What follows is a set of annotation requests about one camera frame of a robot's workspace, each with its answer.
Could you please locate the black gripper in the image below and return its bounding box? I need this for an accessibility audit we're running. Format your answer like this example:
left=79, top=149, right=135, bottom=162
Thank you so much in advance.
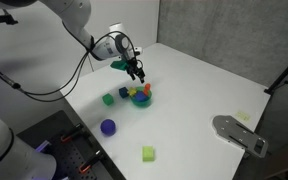
left=123, top=56, right=147, bottom=84

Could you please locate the dark navy cube block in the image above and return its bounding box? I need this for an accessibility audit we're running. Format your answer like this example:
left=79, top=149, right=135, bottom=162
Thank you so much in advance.
left=118, top=86, right=130, bottom=99

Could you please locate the green bowl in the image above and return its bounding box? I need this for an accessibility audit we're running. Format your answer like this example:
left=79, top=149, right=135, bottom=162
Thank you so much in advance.
left=130, top=86, right=153, bottom=109

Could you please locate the dark green cube block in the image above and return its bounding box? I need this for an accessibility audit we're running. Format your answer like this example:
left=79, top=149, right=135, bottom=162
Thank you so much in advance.
left=101, top=92, right=115, bottom=107

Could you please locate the lime green block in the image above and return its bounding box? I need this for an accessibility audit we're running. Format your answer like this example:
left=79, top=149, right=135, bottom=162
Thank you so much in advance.
left=141, top=145, right=156, bottom=163

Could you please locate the yellow star toy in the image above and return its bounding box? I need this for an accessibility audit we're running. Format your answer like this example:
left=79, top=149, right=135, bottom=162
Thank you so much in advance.
left=127, top=86, right=139, bottom=98

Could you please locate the orange toy figure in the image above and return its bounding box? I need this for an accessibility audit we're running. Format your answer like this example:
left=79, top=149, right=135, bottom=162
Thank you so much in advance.
left=143, top=82, right=152, bottom=96

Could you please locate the purple ball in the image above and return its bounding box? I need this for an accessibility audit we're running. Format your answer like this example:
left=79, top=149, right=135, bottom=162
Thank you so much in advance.
left=99, top=118, right=117, bottom=137

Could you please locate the black orange clamp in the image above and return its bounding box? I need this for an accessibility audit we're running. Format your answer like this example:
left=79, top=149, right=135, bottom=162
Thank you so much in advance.
left=78, top=149, right=105, bottom=174
left=60, top=123, right=85, bottom=143

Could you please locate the black perforated base board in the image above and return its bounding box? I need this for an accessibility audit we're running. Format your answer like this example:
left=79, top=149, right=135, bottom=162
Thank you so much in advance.
left=16, top=110, right=127, bottom=180

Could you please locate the yellow sticky note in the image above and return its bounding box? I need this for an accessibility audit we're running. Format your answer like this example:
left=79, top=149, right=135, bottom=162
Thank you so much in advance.
left=235, top=110, right=252, bottom=122

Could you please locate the grey metal mounting plate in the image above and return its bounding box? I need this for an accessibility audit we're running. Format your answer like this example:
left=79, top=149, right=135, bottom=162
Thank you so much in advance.
left=211, top=114, right=269, bottom=159

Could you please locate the black tripod stand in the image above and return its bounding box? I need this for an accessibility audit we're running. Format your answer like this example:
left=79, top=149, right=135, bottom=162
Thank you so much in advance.
left=263, top=49, right=288, bottom=96

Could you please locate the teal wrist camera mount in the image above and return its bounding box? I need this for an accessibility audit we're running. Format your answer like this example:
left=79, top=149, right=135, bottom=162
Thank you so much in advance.
left=109, top=59, right=129, bottom=72

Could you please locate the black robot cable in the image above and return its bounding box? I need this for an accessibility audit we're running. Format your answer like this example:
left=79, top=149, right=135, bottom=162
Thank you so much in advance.
left=0, top=30, right=136, bottom=103

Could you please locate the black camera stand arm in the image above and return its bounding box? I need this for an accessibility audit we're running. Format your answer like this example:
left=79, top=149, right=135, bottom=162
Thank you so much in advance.
left=0, top=9, right=19, bottom=27

